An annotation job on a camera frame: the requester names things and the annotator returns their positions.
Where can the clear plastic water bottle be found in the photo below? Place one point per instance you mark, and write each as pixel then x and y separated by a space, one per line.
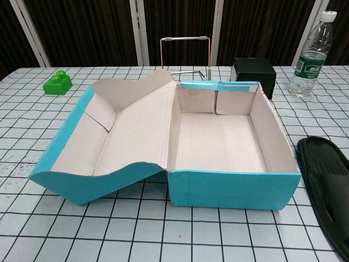
pixel 310 68

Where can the small black box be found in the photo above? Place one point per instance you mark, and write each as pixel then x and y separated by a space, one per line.
pixel 253 68

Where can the light blue cardboard shoe box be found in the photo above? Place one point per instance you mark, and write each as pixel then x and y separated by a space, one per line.
pixel 231 191

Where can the green toy building block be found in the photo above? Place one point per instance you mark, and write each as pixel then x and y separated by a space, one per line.
pixel 56 87

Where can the white partition frame post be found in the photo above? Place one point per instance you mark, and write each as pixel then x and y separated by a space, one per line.
pixel 220 32
pixel 139 32
pixel 312 27
pixel 32 35

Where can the white black-checked tablecloth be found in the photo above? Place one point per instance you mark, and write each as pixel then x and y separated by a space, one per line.
pixel 136 232

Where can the black rubber slipper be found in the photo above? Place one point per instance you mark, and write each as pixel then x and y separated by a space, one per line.
pixel 321 169

